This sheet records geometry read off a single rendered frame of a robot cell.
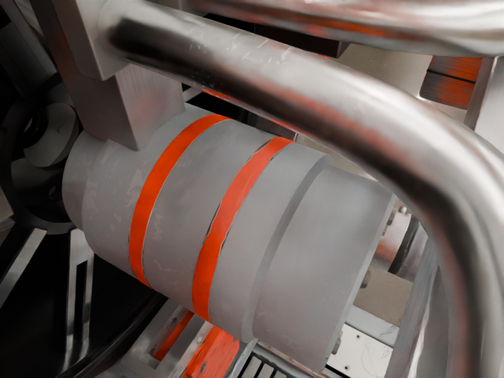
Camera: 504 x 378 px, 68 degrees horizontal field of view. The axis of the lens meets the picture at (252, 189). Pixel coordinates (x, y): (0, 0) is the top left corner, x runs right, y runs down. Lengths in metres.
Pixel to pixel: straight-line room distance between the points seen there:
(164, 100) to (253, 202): 0.09
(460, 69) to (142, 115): 0.22
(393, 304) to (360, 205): 1.05
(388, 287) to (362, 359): 0.29
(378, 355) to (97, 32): 1.02
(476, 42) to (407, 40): 0.03
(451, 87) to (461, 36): 0.14
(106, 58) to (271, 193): 0.10
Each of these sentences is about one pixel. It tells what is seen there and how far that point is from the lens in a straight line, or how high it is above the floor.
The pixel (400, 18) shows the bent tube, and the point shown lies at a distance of 0.18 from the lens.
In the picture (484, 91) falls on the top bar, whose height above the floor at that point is 0.98.
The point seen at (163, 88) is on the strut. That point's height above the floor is 0.94.
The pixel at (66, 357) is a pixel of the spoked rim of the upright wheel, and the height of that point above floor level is 0.65.
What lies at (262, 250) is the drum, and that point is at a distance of 0.20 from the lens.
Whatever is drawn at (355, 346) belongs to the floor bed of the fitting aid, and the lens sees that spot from 1.09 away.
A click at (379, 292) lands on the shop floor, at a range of 1.26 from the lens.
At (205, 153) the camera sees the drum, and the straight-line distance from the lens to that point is 0.23.
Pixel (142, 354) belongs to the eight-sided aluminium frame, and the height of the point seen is 0.62.
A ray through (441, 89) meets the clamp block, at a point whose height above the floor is 0.91.
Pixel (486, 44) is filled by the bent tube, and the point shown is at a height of 1.00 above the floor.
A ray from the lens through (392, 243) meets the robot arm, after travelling 0.53.
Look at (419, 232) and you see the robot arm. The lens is 0.54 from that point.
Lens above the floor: 1.07
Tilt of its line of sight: 48 degrees down
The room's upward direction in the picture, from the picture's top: straight up
